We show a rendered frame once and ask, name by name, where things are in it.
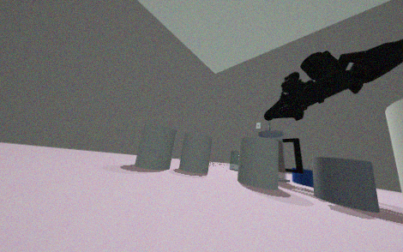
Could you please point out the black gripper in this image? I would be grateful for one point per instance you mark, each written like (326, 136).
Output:
(294, 104)

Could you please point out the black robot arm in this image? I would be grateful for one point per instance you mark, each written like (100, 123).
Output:
(367, 66)

